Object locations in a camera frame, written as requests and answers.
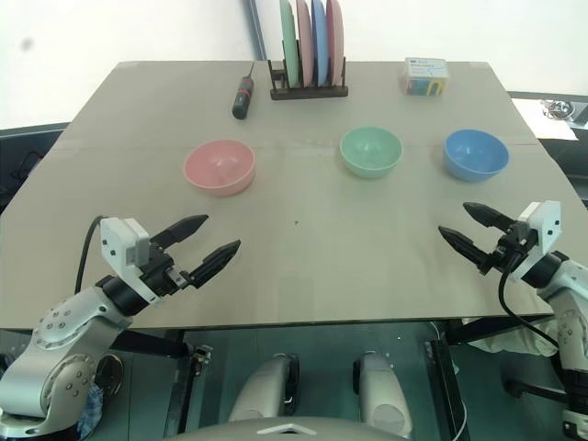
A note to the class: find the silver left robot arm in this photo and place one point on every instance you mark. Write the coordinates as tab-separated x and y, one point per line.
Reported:
59	331

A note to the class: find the grey robot torso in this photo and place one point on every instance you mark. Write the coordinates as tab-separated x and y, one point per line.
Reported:
285	429

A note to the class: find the green bowl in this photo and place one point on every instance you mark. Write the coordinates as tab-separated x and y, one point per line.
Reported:
371	151

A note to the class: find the pink bowl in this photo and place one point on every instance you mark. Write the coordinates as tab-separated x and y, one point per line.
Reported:
219	167

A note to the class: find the light pink plate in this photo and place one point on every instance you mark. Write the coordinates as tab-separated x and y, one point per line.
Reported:
304	41

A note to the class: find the dark wooden plate rack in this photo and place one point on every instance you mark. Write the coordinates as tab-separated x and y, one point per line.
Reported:
308	92

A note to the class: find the blue bowl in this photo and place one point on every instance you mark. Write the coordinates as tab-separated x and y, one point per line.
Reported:
475	154

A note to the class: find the green plate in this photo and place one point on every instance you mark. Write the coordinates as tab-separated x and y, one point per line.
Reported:
288	41

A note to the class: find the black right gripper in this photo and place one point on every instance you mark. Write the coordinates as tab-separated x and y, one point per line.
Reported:
512	250

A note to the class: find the clear box of coloured items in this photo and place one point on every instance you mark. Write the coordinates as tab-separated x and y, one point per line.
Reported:
423	77

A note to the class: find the black table frame bar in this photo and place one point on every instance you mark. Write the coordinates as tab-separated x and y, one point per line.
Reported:
151	344

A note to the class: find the rose red plate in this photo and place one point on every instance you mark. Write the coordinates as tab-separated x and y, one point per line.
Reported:
335	39

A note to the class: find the grey side table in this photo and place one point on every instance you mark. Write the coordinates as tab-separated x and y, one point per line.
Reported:
535	115

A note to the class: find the blue plate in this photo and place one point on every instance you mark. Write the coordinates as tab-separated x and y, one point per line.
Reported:
320	41

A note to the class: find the silver left robot leg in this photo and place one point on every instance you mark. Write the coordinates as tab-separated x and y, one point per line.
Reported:
266	386

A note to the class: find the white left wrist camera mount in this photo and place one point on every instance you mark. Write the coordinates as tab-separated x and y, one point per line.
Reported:
120	245

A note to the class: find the silver robot leg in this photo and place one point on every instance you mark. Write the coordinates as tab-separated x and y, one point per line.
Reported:
383	390
266	386

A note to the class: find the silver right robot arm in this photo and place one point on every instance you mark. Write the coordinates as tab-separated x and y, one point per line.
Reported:
572	317

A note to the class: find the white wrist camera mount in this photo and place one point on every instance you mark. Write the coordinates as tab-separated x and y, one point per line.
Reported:
546	220
120	245

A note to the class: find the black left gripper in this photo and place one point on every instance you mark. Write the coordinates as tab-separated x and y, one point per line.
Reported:
158	275

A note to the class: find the silver right robot leg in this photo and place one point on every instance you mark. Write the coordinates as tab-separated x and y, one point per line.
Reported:
383	390

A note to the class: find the white plastic bag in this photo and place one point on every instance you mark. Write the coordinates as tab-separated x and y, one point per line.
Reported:
510	337

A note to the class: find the black screwdriver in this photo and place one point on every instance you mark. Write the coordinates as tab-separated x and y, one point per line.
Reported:
242	96

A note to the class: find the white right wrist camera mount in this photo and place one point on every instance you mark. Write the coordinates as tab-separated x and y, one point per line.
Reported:
546	220

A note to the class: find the black desk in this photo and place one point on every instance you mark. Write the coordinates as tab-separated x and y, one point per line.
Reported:
23	161

